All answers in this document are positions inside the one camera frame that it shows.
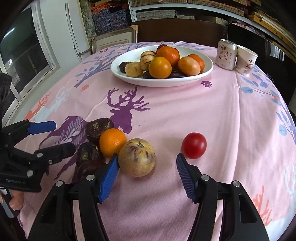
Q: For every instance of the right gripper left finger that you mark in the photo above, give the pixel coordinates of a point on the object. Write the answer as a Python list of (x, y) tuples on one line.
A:
[(55, 219)]

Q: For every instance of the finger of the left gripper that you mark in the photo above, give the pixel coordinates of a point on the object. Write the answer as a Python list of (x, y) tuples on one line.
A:
[(14, 133), (55, 150)]

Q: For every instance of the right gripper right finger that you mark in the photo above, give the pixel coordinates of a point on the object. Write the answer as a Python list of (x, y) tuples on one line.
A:
[(240, 218)]

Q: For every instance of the dark water chestnut front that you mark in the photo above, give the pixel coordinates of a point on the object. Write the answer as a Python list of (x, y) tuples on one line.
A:
[(122, 66)]

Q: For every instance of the dark water chestnut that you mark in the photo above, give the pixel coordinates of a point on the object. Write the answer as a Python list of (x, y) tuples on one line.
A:
[(89, 168), (122, 66), (177, 74), (88, 152), (95, 128)]

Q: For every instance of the dark water chestnut edge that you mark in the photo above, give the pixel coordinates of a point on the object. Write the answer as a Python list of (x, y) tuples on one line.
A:
[(147, 75)]

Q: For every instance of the tan pepino with dimple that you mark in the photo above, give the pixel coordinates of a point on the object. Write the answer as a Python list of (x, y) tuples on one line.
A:
[(145, 59)]

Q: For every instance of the large orange mandarin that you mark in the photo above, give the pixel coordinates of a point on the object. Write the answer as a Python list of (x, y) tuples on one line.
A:
[(160, 68)]

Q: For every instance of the yellow orange kumquat front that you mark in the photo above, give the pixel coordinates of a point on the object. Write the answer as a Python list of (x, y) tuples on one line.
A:
[(199, 60)]

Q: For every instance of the dark red plum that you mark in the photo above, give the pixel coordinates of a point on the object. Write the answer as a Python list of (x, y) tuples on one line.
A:
[(161, 46)]

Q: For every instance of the person's hand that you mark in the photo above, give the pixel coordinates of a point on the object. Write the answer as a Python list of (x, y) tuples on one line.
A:
[(16, 202)]

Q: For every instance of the dark water chestnut back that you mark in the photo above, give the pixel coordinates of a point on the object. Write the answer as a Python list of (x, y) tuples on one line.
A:
[(95, 128)]

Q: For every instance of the small orange citrus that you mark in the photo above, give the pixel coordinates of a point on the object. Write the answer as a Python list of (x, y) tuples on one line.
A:
[(111, 141)]

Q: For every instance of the red cherry tomato far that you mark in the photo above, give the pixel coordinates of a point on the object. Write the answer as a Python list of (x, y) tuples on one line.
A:
[(194, 145)]

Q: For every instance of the striped pepino melon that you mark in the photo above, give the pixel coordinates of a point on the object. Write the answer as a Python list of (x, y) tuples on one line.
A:
[(137, 158)]

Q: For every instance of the pink deer tablecloth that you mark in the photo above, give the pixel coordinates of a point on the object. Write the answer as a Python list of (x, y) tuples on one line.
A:
[(249, 131)]

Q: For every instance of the white oval plate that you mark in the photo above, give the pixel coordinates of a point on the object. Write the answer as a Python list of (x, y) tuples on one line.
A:
[(134, 55)]

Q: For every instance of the dark patterned storage boxes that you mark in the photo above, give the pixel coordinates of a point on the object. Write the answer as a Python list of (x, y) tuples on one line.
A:
[(110, 16)]

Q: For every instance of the white paper cup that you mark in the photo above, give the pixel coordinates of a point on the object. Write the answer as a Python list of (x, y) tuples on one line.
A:
[(245, 60)]

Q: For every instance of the pink drink can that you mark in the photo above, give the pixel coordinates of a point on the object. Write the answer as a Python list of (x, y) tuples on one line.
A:
[(226, 54)]

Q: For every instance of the dark wooden cabinet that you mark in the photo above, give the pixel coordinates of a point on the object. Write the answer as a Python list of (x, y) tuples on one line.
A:
[(174, 30)]

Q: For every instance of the cardboard box with frame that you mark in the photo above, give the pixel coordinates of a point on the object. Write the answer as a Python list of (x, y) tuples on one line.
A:
[(121, 36)]

